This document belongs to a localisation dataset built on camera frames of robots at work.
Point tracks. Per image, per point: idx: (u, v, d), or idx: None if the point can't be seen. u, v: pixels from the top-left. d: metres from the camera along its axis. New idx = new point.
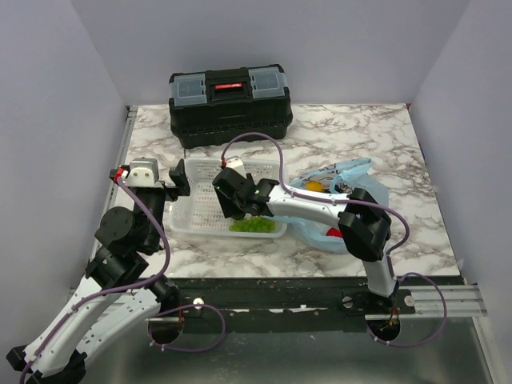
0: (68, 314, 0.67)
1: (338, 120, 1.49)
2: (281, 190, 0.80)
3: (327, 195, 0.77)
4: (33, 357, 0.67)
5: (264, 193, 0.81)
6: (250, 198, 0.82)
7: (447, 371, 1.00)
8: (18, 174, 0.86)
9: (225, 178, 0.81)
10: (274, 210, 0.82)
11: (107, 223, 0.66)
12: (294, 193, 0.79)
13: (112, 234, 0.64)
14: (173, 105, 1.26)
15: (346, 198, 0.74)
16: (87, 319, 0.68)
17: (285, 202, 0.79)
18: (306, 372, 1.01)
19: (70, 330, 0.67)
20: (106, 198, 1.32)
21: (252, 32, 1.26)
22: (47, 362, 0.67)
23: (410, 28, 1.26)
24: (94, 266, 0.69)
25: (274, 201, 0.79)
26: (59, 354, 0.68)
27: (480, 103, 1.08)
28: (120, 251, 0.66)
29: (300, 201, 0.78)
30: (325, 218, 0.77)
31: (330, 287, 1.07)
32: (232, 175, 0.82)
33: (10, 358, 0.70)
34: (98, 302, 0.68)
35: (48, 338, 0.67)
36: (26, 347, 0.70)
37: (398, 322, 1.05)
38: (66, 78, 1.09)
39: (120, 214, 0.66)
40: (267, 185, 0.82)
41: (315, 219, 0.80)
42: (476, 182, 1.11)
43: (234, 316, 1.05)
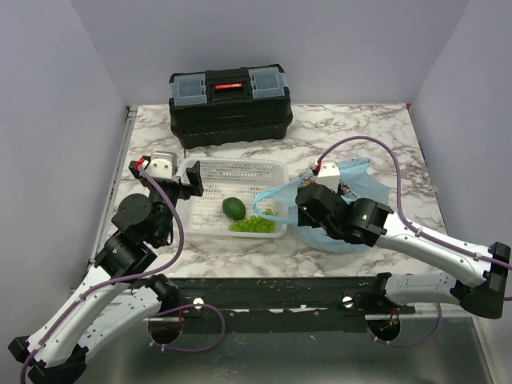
0: (75, 302, 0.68)
1: (338, 120, 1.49)
2: (399, 225, 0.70)
3: (464, 246, 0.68)
4: (38, 346, 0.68)
5: (372, 218, 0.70)
6: (353, 222, 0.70)
7: (447, 371, 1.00)
8: (18, 174, 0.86)
9: (318, 198, 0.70)
10: (381, 243, 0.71)
11: (126, 208, 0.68)
12: (420, 232, 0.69)
13: (130, 218, 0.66)
14: (173, 105, 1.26)
15: (489, 255, 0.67)
16: (93, 308, 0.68)
17: (406, 240, 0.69)
18: (305, 372, 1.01)
19: (76, 318, 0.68)
20: (106, 198, 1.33)
21: (252, 32, 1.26)
22: (52, 351, 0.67)
23: (410, 27, 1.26)
24: (103, 255, 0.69)
25: (390, 236, 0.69)
26: (64, 343, 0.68)
27: (480, 103, 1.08)
28: (134, 238, 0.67)
29: (430, 245, 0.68)
30: (458, 270, 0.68)
31: (330, 288, 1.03)
32: (326, 194, 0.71)
33: (11, 348, 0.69)
34: (106, 292, 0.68)
35: (54, 326, 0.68)
36: (30, 336, 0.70)
37: (398, 322, 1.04)
38: (67, 77, 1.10)
39: (138, 198, 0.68)
40: (373, 205, 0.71)
41: (432, 263, 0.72)
42: (476, 182, 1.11)
43: (234, 315, 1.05)
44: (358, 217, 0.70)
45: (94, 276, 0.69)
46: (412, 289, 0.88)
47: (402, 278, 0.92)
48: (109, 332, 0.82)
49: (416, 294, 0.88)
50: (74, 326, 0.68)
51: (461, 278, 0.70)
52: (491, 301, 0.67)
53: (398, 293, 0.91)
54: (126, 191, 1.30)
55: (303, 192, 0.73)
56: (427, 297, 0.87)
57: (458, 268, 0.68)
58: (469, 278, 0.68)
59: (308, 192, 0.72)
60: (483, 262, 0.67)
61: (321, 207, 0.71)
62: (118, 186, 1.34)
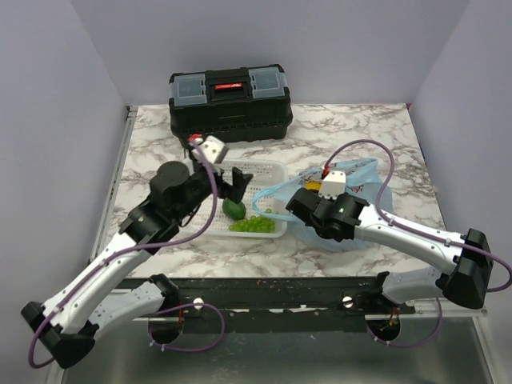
0: (99, 266, 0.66)
1: (338, 120, 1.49)
2: (374, 216, 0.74)
3: (437, 233, 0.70)
4: (56, 309, 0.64)
5: (348, 211, 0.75)
6: (332, 215, 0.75)
7: (448, 371, 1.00)
8: (18, 174, 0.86)
9: (298, 198, 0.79)
10: (358, 234, 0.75)
11: (164, 171, 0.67)
12: (392, 222, 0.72)
13: (169, 181, 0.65)
14: (173, 105, 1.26)
15: (461, 241, 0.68)
16: (116, 276, 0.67)
17: (380, 230, 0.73)
18: (306, 372, 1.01)
19: (98, 283, 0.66)
20: (106, 198, 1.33)
21: (253, 32, 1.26)
22: (70, 317, 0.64)
23: (410, 28, 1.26)
24: (129, 222, 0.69)
25: (366, 226, 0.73)
26: (83, 310, 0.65)
27: (480, 104, 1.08)
28: (165, 203, 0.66)
29: (401, 232, 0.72)
30: (430, 257, 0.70)
31: (330, 287, 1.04)
32: (306, 195, 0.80)
33: (25, 313, 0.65)
34: (130, 258, 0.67)
35: (74, 290, 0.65)
36: (46, 302, 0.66)
37: (398, 322, 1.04)
38: (67, 77, 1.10)
39: (177, 165, 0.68)
40: (350, 202, 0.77)
41: (408, 253, 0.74)
42: (476, 182, 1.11)
43: (234, 316, 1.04)
44: (336, 210, 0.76)
45: (119, 242, 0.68)
46: (403, 284, 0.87)
47: (397, 277, 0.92)
48: (118, 316, 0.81)
49: (408, 289, 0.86)
50: (95, 292, 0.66)
51: (437, 266, 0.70)
52: (469, 289, 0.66)
53: (392, 289, 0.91)
54: (126, 191, 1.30)
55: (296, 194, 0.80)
56: (419, 292, 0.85)
57: (430, 254, 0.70)
58: (442, 265, 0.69)
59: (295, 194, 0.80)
60: (454, 246, 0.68)
61: (301, 206, 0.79)
62: (118, 186, 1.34)
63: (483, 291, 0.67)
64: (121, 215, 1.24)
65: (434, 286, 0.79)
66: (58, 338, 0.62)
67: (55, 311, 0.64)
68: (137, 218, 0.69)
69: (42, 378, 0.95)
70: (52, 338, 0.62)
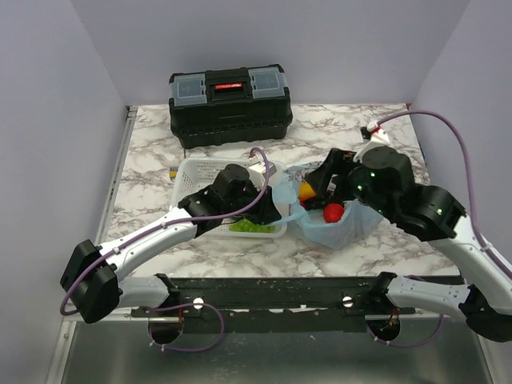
0: (159, 225, 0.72)
1: (338, 120, 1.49)
2: (469, 234, 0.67)
3: None
4: (115, 249, 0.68)
5: (445, 214, 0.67)
6: (424, 210, 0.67)
7: (449, 372, 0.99)
8: (18, 174, 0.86)
9: (401, 170, 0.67)
10: (442, 242, 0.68)
11: (232, 168, 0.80)
12: (486, 248, 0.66)
13: (236, 176, 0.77)
14: (173, 105, 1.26)
15: None
16: (169, 238, 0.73)
17: (470, 251, 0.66)
18: (306, 372, 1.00)
19: (154, 239, 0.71)
20: (106, 198, 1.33)
21: (252, 33, 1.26)
22: (126, 261, 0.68)
23: (410, 28, 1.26)
24: (186, 201, 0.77)
25: (457, 242, 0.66)
26: (135, 258, 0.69)
27: (479, 103, 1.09)
28: (225, 194, 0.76)
29: (489, 262, 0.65)
30: (501, 297, 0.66)
31: (330, 287, 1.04)
32: (406, 170, 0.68)
33: (79, 248, 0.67)
34: (185, 228, 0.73)
35: (132, 238, 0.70)
36: (103, 243, 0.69)
37: (398, 322, 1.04)
38: (67, 75, 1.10)
39: (243, 167, 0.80)
40: (450, 205, 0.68)
41: (477, 280, 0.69)
42: (475, 182, 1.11)
43: (234, 316, 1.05)
44: (432, 207, 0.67)
45: (176, 214, 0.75)
46: (416, 293, 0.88)
47: (407, 282, 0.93)
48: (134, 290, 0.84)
49: (419, 300, 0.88)
50: (148, 246, 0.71)
51: (492, 301, 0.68)
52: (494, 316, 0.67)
53: (400, 295, 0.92)
54: (125, 191, 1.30)
55: (374, 155, 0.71)
56: (427, 304, 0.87)
57: (503, 294, 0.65)
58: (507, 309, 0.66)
59: (386, 158, 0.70)
60: None
61: (394, 180, 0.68)
62: (117, 186, 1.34)
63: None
64: (121, 215, 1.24)
65: (454, 308, 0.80)
66: (113, 274, 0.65)
67: (114, 250, 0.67)
68: (194, 201, 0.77)
69: (42, 378, 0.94)
70: (106, 274, 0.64)
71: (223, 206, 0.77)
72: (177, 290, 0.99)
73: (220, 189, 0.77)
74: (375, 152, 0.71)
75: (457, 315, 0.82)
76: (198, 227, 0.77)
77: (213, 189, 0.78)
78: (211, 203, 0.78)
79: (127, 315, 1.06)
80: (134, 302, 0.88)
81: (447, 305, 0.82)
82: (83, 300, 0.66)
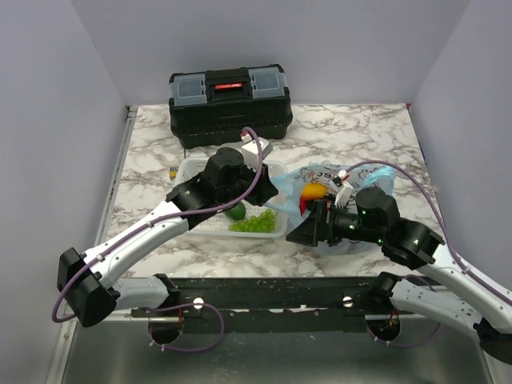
0: (145, 225, 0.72)
1: (338, 120, 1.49)
2: (448, 258, 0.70)
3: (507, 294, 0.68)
4: (99, 257, 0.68)
5: (423, 245, 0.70)
6: (403, 242, 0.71)
7: (450, 372, 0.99)
8: (18, 174, 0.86)
9: (384, 209, 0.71)
10: (424, 270, 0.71)
11: (223, 154, 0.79)
12: (467, 270, 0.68)
13: (226, 162, 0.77)
14: (173, 105, 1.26)
15: None
16: (158, 237, 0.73)
17: (452, 275, 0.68)
18: (306, 373, 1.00)
19: (141, 240, 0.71)
20: (106, 198, 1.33)
21: (252, 32, 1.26)
22: (110, 267, 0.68)
23: (410, 28, 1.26)
24: (174, 194, 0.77)
25: (437, 267, 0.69)
26: (122, 263, 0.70)
27: (480, 103, 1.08)
28: (217, 180, 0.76)
29: (472, 283, 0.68)
30: (494, 315, 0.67)
31: (330, 287, 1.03)
32: (391, 209, 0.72)
33: (63, 259, 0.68)
34: (174, 224, 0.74)
35: (117, 243, 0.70)
36: (87, 251, 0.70)
37: (398, 322, 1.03)
38: (67, 75, 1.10)
39: (236, 151, 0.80)
40: (428, 234, 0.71)
41: (469, 302, 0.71)
42: (475, 182, 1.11)
43: (234, 316, 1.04)
44: (409, 239, 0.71)
45: (164, 209, 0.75)
46: (425, 303, 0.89)
47: (414, 290, 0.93)
48: (132, 293, 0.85)
49: (426, 309, 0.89)
50: (134, 250, 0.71)
51: (489, 318, 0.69)
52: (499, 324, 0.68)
53: (406, 301, 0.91)
54: (125, 191, 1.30)
55: (364, 194, 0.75)
56: (437, 315, 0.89)
57: (495, 313, 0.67)
58: (502, 326, 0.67)
59: (375, 199, 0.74)
60: None
61: (382, 216, 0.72)
62: (117, 186, 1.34)
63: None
64: (121, 215, 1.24)
65: (467, 327, 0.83)
66: (98, 283, 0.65)
67: (98, 258, 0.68)
68: (184, 190, 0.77)
69: (42, 378, 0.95)
70: (91, 283, 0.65)
71: (216, 194, 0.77)
72: (174, 289, 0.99)
73: (211, 176, 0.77)
74: (366, 192, 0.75)
75: (466, 332, 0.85)
76: (191, 219, 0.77)
77: (205, 177, 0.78)
78: (204, 192, 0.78)
79: (127, 315, 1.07)
80: (136, 304, 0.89)
81: (460, 322, 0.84)
82: (77, 306, 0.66)
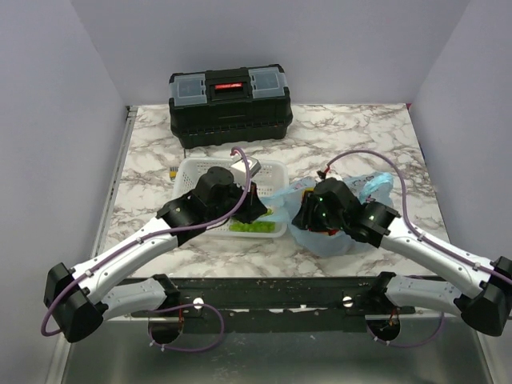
0: (135, 241, 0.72)
1: (338, 120, 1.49)
2: (403, 228, 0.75)
3: (466, 255, 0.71)
4: (88, 272, 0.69)
5: (377, 219, 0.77)
6: (361, 221, 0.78)
7: (449, 372, 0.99)
8: (18, 175, 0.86)
9: (334, 192, 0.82)
10: (385, 243, 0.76)
11: (214, 172, 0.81)
12: (422, 237, 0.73)
13: (218, 181, 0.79)
14: (173, 105, 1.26)
15: (490, 268, 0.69)
16: (147, 254, 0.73)
17: (408, 242, 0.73)
18: (306, 373, 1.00)
19: (130, 257, 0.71)
20: (106, 198, 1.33)
21: (252, 32, 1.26)
22: (99, 282, 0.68)
23: (410, 28, 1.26)
24: (166, 210, 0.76)
25: (394, 238, 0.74)
26: (110, 279, 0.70)
27: (479, 104, 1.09)
28: None
29: (429, 248, 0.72)
30: (456, 278, 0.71)
31: (329, 286, 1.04)
32: (342, 192, 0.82)
33: (51, 274, 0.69)
34: (163, 240, 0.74)
35: (106, 259, 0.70)
36: (76, 266, 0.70)
37: (398, 322, 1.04)
38: (67, 75, 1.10)
39: (226, 170, 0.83)
40: (382, 211, 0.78)
41: (430, 269, 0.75)
42: (475, 182, 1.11)
43: (234, 316, 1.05)
44: (366, 217, 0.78)
45: (155, 225, 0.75)
46: (414, 290, 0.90)
47: (405, 280, 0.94)
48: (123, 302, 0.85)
49: (418, 296, 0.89)
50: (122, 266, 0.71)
51: (453, 282, 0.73)
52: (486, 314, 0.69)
53: (398, 293, 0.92)
54: (125, 191, 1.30)
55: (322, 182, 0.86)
56: (428, 302, 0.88)
57: (455, 275, 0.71)
58: (466, 288, 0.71)
59: (328, 185, 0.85)
60: (482, 273, 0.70)
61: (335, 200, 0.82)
62: (117, 186, 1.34)
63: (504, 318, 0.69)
64: (121, 215, 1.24)
65: (450, 304, 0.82)
66: (86, 299, 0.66)
67: (86, 274, 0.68)
68: (174, 207, 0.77)
69: (42, 378, 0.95)
70: (79, 299, 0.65)
71: (206, 211, 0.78)
72: (174, 289, 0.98)
73: None
74: (323, 181, 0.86)
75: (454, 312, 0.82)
76: (181, 236, 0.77)
77: (195, 194, 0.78)
78: (194, 209, 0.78)
79: (126, 315, 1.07)
80: (128, 310, 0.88)
81: (445, 302, 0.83)
82: (64, 322, 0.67)
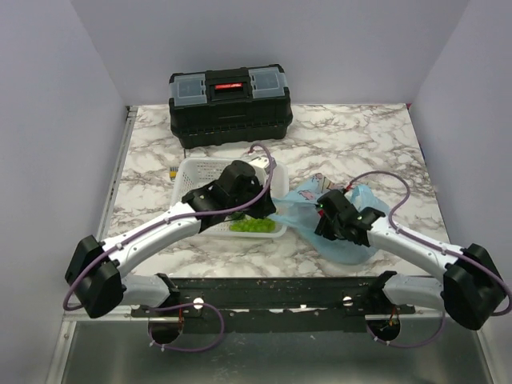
0: (163, 220, 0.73)
1: (338, 120, 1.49)
2: (386, 224, 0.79)
3: (438, 242, 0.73)
4: (118, 244, 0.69)
5: (368, 221, 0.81)
6: (353, 222, 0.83)
7: (449, 372, 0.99)
8: (18, 174, 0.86)
9: (330, 198, 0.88)
10: (371, 241, 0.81)
11: (238, 165, 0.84)
12: (398, 229, 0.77)
13: (242, 171, 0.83)
14: (173, 105, 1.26)
15: (458, 251, 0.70)
16: (174, 234, 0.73)
17: (387, 235, 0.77)
18: (306, 373, 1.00)
19: (158, 235, 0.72)
20: (106, 198, 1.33)
21: (252, 32, 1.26)
22: (129, 256, 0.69)
23: (410, 28, 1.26)
24: (190, 197, 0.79)
25: (375, 232, 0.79)
26: (139, 254, 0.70)
27: (479, 103, 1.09)
28: (230, 189, 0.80)
29: (404, 238, 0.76)
30: (427, 263, 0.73)
31: (329, 287, 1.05)
32: (337, 198, 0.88)
33: (80, 246, 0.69)
34: (190, 222, 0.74)
35: (135, 235, 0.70)
36: (106, 238, 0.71)
37: (398, 322, 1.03)
38: (66, 75, 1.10)
39: (249, 165, 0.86)
40: (372, 214, 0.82)
41: (411, 260, 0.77)
42: (475, 182, 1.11)
43: (234, 316, 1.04)
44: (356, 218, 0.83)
45: (181, 208, 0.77)
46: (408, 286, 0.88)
47: (402, 278, 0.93)
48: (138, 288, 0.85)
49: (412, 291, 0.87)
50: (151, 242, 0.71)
51: (429, 271, 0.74)
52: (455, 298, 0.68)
53: (395, 289, 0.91)
54: (125, 191, 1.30)
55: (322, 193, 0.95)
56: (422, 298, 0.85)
57: (426, 261, 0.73)
58: (438, 273, 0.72)
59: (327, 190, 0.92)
60: (450, 256, 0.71)
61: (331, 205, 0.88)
62: (118, 186, 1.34)
63: (478, 308, 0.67)
64: (121, 215, 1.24)
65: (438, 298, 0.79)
66: (115, 270, 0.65)
67: (117, 246, 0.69)
68: (198, 195, 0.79)
69: (42, 378, 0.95)
70: (109, 269, 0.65)
71: (228, 201, 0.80)
72: (174, 289, 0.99)
73: (226, 184, 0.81)
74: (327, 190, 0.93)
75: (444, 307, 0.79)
76: (202, 223, 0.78)
77: (218, 185, 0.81)
78: (215, 198, 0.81)
79: (127, 315, 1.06)
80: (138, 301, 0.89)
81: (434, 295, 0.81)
82: (89, 294, 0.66)
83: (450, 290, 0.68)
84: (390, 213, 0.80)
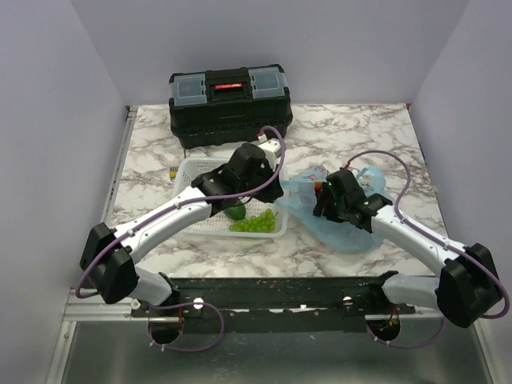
0: (173, 206, 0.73)
1: (338, 120, 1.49)
2: (391, 213, 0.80)
3: (441, 237, 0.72)
4: (130, 231, 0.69)
5: (373, 206, 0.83)
6: (358, 206, 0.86)
7: (449, 372, 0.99)
8: (18, 174, 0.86)
9: (340, 178, 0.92)
10: (374, 226, 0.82)
11: (248, 146, 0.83)
12: (404, 219, 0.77)
13: (251, 153, 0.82)
14: (173, 105, 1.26)
15: (460, 248, 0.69)
16: (185, 219, 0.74)
17: (391, 224, 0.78)
18: (305, 373, 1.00)
19: (169, 221, 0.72)
20: (106, 198, 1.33)
21: (252, 32, 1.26)
22: (142, 242, 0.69)
23: (410, 28, 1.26)
24: (200, 180, 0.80)
25: (379, 219, 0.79)
26: (151, 239, 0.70)
27: (479, 103, 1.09)
28: (239, 172, 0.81)
29: (408, 228, 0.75)
30: (426, 256, 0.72)
31: (328, 287, 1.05)
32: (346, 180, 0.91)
33: (91, 234, 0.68)
34: (200, 207, 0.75)
35: (146, 221, 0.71)
36: (118, 226, 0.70)
37: (398, 322, 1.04)
38: (66, 75, 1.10)
39: (258, 147, 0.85)
40: (379, 200, 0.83)
41: (412, 251, 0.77)
42: (475, 182, 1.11)
43: (234, 316, 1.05)
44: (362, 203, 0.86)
45: (190, 194, 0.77)
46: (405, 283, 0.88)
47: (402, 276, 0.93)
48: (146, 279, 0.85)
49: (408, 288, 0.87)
50: (162, 228, 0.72)
51: (428, 264, 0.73)
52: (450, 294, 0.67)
53: (394, 286, 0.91)
54: (125, 191, 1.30)
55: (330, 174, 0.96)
56: (421, 296, 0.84)
57: (427, 254, 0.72)
58: (435, 266, 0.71)
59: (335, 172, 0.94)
60: (451, 252, 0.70)
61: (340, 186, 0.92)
62: (117, 186, 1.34)
63: (472, 307, 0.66)
64: (121, 215, 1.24)
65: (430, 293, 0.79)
66: (129, 256, 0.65)
67: (129, 233, 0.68)
68: (208, 179, 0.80)
69: (42, 378, 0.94)
70: (122, 256, 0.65)
71: (238, 184, 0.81)
72: (174, 289, 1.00)
73: (236, 166, 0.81)
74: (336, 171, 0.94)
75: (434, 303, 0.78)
76: (214, 206, 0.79)
77: (229, 168, 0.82)
78: (226, 181, 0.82)
79: (127, 315, 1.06)
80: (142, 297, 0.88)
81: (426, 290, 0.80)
82: (102, 281, 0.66)
83: (445, 286, 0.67)
84: (397, 202, 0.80)
